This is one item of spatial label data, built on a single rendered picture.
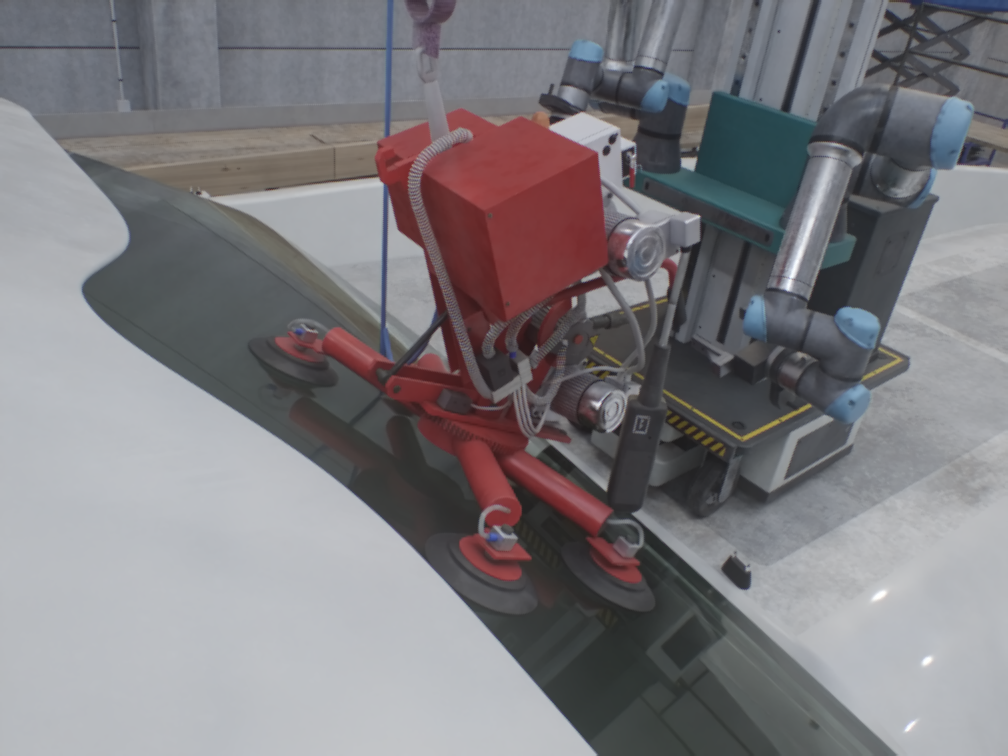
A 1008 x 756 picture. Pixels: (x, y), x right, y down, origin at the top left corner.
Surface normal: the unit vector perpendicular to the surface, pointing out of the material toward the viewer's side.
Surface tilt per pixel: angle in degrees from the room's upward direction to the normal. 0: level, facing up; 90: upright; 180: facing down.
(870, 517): 0
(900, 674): 16
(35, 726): 21
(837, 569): 0
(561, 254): 90
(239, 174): 90
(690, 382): 0
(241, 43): 90
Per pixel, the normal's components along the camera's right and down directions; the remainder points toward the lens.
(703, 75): -0.78, 0.22
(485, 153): -0.14, -0.73
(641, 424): 0.03, 0.51
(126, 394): 0.44, -0.85
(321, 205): 0.58, 0.48
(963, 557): 0.19, -0.80
